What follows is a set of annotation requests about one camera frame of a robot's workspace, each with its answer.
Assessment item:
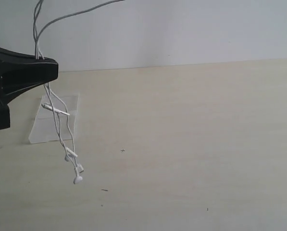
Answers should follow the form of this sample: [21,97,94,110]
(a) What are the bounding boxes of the white wired earphones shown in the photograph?
[33,0,118,184]

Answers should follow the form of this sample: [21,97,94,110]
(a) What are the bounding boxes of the clear plastic storage box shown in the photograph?
[28,94,79,144]

